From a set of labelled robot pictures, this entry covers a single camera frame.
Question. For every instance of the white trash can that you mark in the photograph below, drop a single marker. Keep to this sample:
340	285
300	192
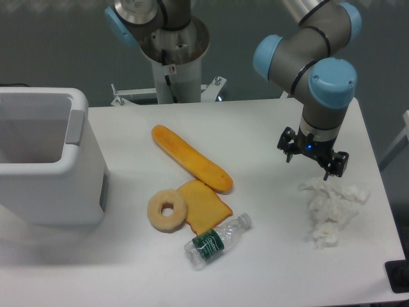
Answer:
52	168

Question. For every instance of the crushed clear plastic bottle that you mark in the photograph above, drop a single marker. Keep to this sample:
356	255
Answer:
206	247

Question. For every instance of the long orange bread loaf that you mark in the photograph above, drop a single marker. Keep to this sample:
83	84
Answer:
191	160

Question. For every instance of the white metal base frame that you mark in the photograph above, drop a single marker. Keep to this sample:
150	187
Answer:
213	92

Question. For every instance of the crumpled white tissue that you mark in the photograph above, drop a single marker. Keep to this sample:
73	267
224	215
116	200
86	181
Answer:
332	206

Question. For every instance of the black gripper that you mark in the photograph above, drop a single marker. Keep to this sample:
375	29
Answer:
321	151

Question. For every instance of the white frame at right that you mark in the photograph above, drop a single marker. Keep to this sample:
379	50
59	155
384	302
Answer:
398	144

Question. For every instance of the beige donut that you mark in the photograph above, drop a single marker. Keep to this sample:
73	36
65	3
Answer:
167	210

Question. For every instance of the black device at edge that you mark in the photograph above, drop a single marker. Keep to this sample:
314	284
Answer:
397	273

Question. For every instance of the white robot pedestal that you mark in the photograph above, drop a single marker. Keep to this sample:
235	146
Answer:
175	58

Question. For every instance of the orange toast slice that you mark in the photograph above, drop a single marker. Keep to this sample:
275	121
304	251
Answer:
205	210

